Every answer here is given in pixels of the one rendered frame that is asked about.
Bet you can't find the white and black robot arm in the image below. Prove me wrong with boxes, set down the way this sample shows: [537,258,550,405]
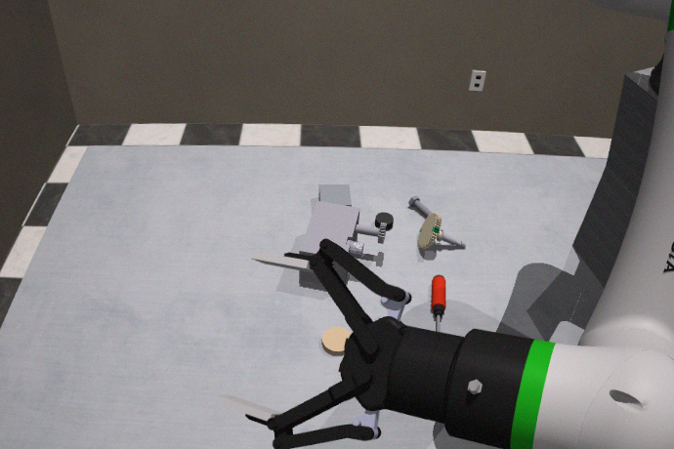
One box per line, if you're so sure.
[444,0,674,449]

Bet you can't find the beige gear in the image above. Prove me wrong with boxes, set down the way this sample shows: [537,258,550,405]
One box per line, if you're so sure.
[417,212,466,249]

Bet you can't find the tan flat disc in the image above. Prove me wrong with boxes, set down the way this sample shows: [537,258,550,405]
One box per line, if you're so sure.
[322,327,351,355]

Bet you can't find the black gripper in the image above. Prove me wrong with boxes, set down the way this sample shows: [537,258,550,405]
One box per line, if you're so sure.
[215,239,464,449]

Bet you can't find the red-handled screwdriver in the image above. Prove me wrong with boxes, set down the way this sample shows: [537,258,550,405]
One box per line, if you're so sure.
[432,275,445,332]

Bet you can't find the grey bolt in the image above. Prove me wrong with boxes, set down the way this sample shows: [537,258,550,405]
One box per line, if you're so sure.
[408,195,432,217]

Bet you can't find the black short cylinder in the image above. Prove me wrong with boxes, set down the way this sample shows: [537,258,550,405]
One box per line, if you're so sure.
[375,212,394,230]

